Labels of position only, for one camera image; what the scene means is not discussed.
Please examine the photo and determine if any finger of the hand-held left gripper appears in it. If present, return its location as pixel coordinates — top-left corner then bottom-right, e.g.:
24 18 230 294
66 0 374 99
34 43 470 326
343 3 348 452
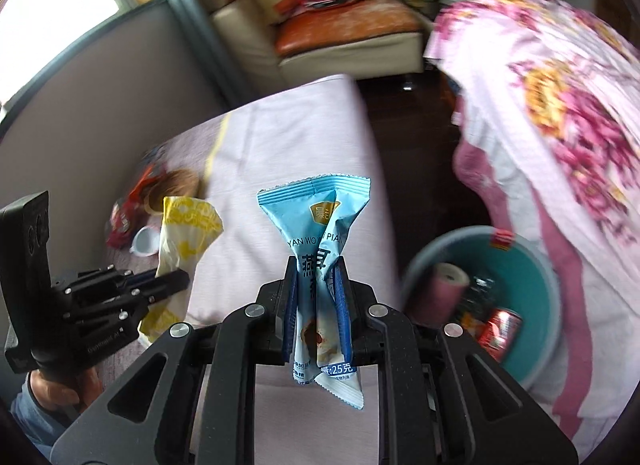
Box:
130 269 192 306
79 266 160 292

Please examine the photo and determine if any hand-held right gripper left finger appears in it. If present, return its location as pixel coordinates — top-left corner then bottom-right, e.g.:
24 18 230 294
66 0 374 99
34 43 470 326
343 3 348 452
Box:
49 254 302 465

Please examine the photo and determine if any light blue snack packet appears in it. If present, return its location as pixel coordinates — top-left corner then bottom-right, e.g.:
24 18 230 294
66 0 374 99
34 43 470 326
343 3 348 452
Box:
256 172 374 412

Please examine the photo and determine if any floral pink bed sheet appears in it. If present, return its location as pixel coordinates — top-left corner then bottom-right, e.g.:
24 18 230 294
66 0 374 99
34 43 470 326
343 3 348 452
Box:
421 0 640 267

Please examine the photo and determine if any pink bordered white quilt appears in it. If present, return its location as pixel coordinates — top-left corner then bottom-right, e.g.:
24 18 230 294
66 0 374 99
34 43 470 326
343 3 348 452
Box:
451 135 640 448

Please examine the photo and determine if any orange snack packet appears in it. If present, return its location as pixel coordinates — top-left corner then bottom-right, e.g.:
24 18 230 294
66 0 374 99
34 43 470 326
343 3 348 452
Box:
129 164 167 202

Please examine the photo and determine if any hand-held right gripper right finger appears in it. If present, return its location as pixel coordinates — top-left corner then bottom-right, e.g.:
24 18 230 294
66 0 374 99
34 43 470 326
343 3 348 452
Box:
334 255 580 465

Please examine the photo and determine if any orange seat cushion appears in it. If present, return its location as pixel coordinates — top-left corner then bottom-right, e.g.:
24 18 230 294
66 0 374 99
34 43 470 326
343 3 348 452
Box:
272 0 424 59

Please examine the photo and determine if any teal plastic basin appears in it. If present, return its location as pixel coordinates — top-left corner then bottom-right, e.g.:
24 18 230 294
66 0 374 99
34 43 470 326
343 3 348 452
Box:
400 225 562 382

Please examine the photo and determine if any yellow white wrapper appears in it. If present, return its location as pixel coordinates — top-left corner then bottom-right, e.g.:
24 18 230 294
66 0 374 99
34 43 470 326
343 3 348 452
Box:
138 195 225 347

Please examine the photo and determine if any white plastic cup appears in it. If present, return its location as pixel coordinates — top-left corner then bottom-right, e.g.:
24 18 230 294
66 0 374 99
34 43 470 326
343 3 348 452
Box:
130 224 165 257

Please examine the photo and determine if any pink paper cup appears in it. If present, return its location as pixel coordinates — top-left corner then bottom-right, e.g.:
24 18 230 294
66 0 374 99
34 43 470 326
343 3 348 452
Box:
416 261 472 329

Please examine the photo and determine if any person's left hand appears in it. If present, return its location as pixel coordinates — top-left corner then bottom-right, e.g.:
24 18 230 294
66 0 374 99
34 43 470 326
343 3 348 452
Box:
27 369 104 414

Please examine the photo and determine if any window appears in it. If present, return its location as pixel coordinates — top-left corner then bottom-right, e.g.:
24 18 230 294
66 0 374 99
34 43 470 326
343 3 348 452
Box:
0 0 152 107

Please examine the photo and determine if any red soda can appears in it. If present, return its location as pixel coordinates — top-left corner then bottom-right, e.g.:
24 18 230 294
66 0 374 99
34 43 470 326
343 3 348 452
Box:
476 307 524 362

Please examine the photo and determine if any person's left forearm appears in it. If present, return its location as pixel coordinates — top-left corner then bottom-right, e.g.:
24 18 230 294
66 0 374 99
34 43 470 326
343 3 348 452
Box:
9 385 78 448

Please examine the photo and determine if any red snack wrapper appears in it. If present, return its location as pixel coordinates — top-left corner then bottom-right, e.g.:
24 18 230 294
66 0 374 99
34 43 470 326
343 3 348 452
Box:
106 198 152 252

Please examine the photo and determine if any cream leather armchair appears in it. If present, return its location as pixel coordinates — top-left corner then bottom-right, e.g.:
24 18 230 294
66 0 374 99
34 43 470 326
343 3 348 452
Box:
194 0 427 87

